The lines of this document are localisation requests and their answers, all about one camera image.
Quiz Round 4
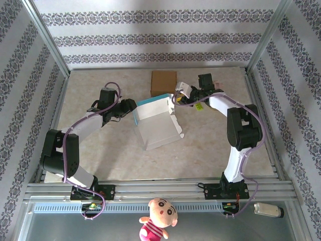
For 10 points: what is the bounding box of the brown cardboard box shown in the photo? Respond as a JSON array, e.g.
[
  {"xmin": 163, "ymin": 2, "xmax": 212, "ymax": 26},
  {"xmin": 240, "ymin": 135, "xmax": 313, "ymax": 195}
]
[{"xmin": 150, "ymin": 70, "xmax": 178, "ymax": 97}]

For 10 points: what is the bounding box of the white and teal paper box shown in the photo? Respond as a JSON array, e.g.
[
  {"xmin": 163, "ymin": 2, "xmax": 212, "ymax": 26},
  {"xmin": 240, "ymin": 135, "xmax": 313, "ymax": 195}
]
[{"xmin": 132, "ymin": 92, "xmax": 185, "ymax": 151}]

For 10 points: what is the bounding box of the plush doll striped shirt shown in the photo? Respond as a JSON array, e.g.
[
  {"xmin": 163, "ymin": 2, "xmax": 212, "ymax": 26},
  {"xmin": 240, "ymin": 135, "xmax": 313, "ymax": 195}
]
[{"xmin": 138, "ymin": 197, "xmax": 178, "ymax": 241}]

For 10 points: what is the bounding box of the silver cylindrical device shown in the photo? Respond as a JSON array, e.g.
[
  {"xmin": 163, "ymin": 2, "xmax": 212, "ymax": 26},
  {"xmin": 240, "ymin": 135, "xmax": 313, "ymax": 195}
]
[{"xmin": 253, "ymin": 202, "xmax": 284, "ymax": 218}]

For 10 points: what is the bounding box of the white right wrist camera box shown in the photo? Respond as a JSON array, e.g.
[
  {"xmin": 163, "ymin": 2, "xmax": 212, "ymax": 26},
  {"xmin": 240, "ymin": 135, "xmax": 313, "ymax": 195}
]
[{"xmin": 175, "ymin": 81, "xmax": 193, "ymax": 99}]

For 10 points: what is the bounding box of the thin aluminium wall rail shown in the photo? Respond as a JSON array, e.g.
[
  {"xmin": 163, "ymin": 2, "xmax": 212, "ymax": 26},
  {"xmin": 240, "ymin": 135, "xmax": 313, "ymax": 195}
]
[{"xmin": 69, "ymin": 65, "xmax": 248, "ymax": 71}]

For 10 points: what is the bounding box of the aluminium right side rail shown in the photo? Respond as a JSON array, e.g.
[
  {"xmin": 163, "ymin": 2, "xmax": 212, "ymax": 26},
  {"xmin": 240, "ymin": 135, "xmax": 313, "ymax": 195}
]
[{"xmin": 242, "ymin": 70, "xmax": 286, "ymax": 180}]

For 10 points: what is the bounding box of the aluminium left side rail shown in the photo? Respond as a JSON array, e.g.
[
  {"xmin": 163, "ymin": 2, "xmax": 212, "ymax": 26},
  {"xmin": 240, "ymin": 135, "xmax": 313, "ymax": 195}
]
[{"xmin": 35, "ymin": 75, "xmax": 70, "ymax": 184}]

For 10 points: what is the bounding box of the aluminium right frame post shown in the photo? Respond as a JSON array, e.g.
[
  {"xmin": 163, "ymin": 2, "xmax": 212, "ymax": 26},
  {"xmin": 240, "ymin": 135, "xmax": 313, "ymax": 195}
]
[{"xmin": 244, "ymin": 0, "xmax": 293, "ymax": 74}]

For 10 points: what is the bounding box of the aluminium frame post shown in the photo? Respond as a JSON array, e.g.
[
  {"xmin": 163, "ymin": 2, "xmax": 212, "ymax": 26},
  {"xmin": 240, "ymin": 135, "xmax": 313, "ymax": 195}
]
[
  {"xmin": 21, "ymin": 0, "xmax": 71, "ymax": 78},
  {"xmin": 244, "ymin": 0, "xmax": 293, "ymax": 74}
]

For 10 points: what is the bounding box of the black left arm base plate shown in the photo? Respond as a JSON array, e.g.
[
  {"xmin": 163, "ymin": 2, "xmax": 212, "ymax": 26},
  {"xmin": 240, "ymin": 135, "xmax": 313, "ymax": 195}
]
[{"xmin": 70, "ymin": 184, "xmax": 116, "ymax": 201}]

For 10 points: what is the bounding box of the long aluminium base rail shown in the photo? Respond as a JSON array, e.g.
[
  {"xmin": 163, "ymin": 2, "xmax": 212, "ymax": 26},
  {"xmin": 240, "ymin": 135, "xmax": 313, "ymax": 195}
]
[{"xmin": 24, "ymin": 177, "xmax": 300, "ymax": 201}]

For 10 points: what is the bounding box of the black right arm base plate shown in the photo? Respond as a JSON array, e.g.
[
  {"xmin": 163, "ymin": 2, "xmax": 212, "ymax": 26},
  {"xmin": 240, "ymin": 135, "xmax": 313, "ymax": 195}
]
[{"xmin": 203, "ymin": 183, "xmax": 250, "ymax": 200}]

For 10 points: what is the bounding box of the aluminium left frame post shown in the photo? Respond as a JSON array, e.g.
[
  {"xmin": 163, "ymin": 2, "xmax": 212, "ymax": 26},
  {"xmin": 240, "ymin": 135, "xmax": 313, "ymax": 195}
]
[{"xmin": 21, "ymin": 0, "xmax": 71, "ymax": 78}]

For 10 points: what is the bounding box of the grey slotted cable duct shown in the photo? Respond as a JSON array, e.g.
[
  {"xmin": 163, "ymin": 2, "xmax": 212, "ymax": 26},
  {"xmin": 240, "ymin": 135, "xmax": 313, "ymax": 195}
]
[{"xmin": 32, "ymin": 202, "xmax": 226, "ymax": 214}]

